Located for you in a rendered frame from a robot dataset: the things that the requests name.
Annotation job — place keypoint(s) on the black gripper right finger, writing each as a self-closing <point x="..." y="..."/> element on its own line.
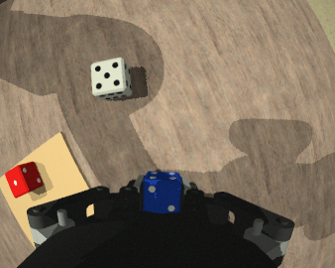
<point x="270" y="231"/>

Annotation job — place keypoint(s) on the pale yellow flat mat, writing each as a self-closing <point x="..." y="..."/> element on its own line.
<point x="59" y="172"/>

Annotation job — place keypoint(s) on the red die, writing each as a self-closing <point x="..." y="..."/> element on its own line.
<point x="23" y="179"/>

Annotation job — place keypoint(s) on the blue die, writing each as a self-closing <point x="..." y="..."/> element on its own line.
<point x="162" y="192"/>

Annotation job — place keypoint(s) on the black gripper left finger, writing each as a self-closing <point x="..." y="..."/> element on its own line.
<point x="51" y="217"/>

